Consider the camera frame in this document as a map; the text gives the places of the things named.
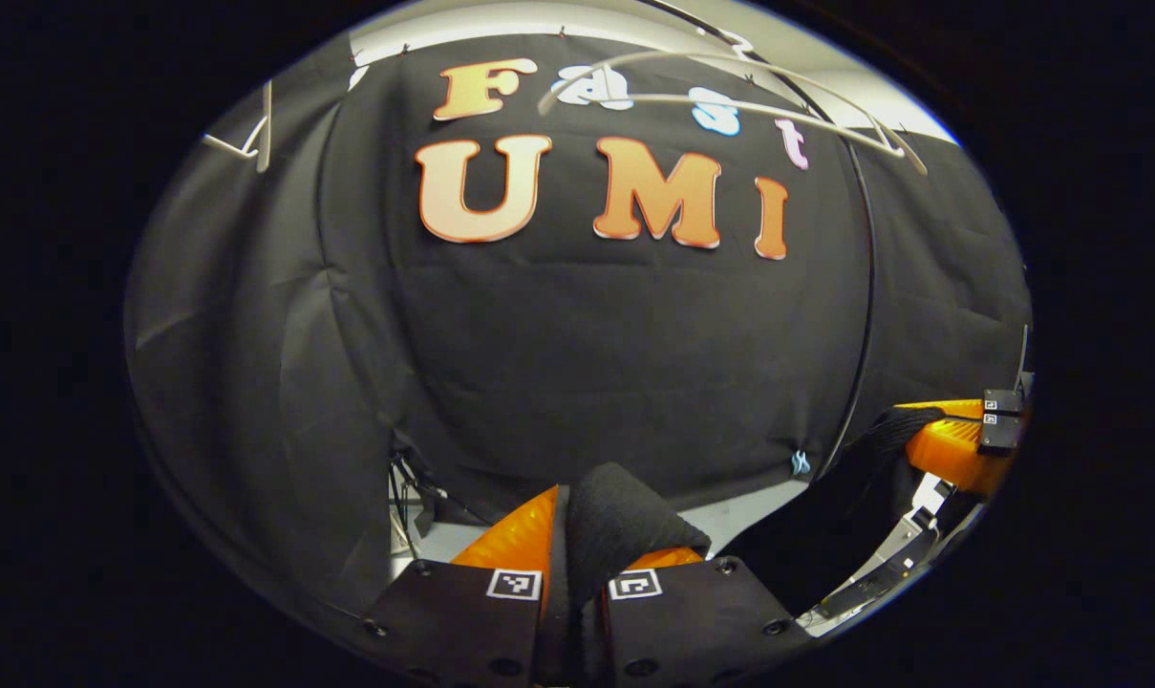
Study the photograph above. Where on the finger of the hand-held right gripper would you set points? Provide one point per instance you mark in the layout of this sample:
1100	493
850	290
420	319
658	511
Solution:
999	435
1005	399

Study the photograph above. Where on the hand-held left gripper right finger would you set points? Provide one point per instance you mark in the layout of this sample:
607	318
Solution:
692	621

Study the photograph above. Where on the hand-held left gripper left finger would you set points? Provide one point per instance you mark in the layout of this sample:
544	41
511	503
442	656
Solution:
462	621

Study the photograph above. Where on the white plastic clothes hanger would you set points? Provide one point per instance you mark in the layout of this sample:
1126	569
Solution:
730	103
264	124

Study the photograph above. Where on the black metal clothes rack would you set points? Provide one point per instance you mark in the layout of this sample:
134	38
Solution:
868	287

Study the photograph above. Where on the black tripod stand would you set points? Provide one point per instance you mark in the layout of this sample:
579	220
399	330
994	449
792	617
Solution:
431	489

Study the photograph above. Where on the black backdrop cloth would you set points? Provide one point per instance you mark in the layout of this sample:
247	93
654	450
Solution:
587	363

